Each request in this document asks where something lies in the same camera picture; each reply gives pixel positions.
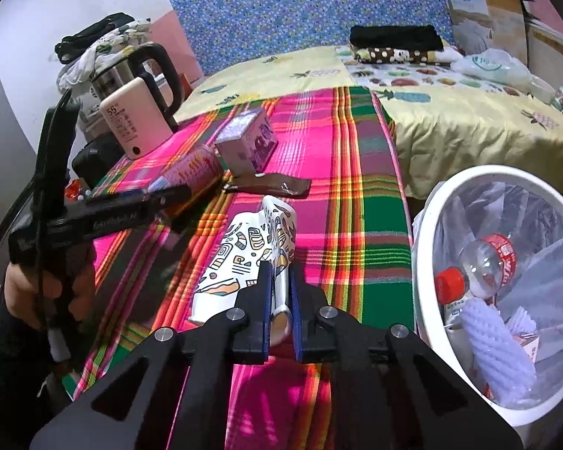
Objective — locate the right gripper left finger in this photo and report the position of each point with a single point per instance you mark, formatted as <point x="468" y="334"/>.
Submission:
<point x="173" y="390"/>

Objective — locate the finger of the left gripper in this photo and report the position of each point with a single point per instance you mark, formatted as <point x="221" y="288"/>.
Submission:
<point x="152" y="190"/>

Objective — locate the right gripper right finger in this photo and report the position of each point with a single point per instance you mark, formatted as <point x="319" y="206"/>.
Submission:
<point x="389" y="390"/>

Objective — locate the patterned paper bag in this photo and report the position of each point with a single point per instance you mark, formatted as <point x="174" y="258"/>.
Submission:
<point x="267" y="235"/>

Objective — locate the white foam net sleeve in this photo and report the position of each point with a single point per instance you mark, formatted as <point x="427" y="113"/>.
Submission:
<point x="504" y="364"/>

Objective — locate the clear bottle red cap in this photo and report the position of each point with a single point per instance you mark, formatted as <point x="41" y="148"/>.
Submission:
<point x="482" y="268"/>

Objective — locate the white round trash bin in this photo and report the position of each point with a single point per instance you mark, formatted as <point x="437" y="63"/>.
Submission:
<point x="471" y="205"/>

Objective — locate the red milk can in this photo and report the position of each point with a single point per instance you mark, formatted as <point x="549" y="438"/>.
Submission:
<point x="198" y="172"/>

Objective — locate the black suitcase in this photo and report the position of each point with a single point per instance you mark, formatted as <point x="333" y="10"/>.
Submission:
<point x="96" y="158"/>

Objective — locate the small pink purple carton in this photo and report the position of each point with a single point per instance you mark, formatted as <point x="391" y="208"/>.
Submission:
<point x="246" y="143"/>

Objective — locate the pink steel electric kettle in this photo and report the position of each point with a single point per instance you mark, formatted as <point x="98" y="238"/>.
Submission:
<point x="131" y="102"/>

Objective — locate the pineapple print bedding pile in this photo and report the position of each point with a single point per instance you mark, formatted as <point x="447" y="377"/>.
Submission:
<point x="104" y="52"/>

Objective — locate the pink plaid tablecloth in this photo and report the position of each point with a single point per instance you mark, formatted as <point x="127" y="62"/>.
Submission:
<point x="349" y="234"/>

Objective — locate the black clothes on pile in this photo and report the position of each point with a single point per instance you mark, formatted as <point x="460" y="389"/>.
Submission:
<point x="72" y="47"/>

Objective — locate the blue floral mattress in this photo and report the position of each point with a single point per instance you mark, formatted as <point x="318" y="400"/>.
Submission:
<point x="226" y="32"/>

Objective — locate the polka dot brown cloth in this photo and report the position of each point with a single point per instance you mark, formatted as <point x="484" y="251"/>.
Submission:
<point x="397" y="56"/>

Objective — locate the yellow pineapple bedsheet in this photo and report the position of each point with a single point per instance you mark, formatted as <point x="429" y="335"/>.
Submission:
<point x="442" y="122"/>

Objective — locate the white plastic bag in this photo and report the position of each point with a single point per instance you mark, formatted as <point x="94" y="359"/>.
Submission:
<point x="494" y="65"/>

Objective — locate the cardboard box with picture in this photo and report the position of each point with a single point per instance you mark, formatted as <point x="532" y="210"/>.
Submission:
<point x="479" y="25"/>

